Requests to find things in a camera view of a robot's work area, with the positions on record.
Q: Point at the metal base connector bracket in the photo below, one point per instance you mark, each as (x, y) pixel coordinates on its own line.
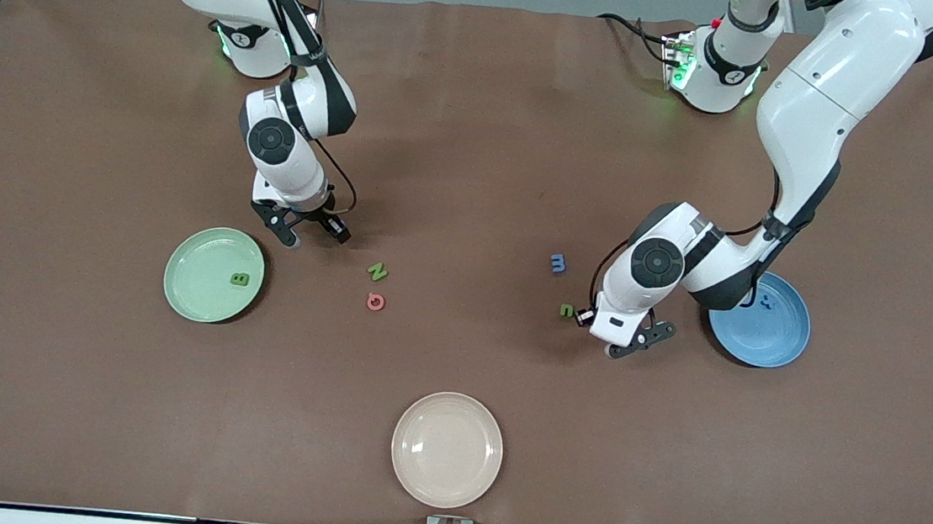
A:
(674, 61)

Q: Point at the brown table cover sheet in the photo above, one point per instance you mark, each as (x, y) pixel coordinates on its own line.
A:
(474, 170)

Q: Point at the beige round plate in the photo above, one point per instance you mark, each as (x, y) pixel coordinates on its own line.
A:
(446, 454)

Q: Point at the blue foam letter t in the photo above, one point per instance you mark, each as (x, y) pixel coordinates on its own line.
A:
(767, 303)

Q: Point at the green foam letter n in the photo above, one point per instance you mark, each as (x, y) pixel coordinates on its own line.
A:
(566, 308)
(378, 272)

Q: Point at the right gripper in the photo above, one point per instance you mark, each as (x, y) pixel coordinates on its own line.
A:
(323, 217)

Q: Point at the blue foam letter m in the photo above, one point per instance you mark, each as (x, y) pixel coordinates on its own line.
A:
(557, 263)

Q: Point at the blue round plate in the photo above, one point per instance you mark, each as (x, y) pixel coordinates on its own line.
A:
(764, 339)

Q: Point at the green foam letter B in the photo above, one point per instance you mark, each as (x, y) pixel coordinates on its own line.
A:
(239, 278)

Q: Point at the light green round plate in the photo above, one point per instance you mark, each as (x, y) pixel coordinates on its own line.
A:
(202, 290)

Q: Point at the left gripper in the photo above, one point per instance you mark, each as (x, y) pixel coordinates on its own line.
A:
(586, 315)

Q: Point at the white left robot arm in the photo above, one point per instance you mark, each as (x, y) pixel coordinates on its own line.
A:
(818, 99)

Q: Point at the pink foam letter Q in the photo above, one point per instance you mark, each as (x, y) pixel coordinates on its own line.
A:
(369, 301)

